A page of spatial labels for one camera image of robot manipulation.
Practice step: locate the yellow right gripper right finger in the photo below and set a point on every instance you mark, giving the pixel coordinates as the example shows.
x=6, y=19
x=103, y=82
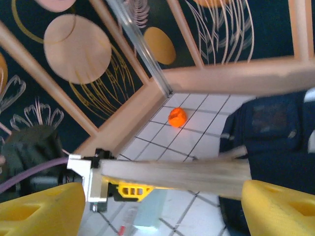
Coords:
x=278, y=211

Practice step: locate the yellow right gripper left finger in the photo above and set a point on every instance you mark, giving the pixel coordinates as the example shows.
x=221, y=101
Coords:
x=37, y=214

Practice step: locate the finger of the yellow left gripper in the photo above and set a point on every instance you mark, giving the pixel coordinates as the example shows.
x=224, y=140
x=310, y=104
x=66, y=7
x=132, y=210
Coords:
x=123, y=196

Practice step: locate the clear plastic pencil case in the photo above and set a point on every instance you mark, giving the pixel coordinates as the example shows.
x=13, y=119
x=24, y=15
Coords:
x=128, y=218

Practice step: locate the navy blue backpack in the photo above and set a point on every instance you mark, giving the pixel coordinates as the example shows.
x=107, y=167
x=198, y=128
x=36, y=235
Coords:
x=270, y=137

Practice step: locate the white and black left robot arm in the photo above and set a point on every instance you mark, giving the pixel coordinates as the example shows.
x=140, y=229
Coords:
x=29, y=147

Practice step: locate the orange crumpled ball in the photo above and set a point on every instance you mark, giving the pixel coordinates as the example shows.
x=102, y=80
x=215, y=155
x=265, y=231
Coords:
x=177, y=117

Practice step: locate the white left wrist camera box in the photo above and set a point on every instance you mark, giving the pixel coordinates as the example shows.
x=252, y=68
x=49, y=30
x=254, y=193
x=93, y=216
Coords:
x=96, y=182

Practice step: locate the aluminium corner post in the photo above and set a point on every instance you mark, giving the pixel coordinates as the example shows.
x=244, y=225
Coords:
x=145, y=54

